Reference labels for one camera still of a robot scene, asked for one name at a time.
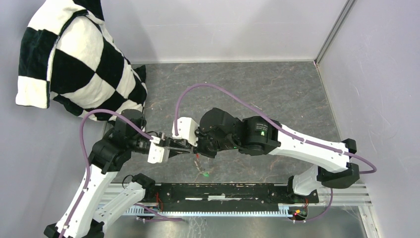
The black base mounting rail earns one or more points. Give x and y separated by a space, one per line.
224 197

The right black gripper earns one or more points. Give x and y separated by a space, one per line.
200 148

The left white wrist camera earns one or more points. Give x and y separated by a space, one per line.
157 153

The black white checkered cloth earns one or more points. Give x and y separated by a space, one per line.
67 55

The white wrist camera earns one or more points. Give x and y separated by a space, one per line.
157 153
186 128

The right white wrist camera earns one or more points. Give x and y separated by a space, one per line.
186 128

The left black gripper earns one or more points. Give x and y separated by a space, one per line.
171 142

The metal key holder red handle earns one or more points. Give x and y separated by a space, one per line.
198 165

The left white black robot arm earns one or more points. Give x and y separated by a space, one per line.
84 218

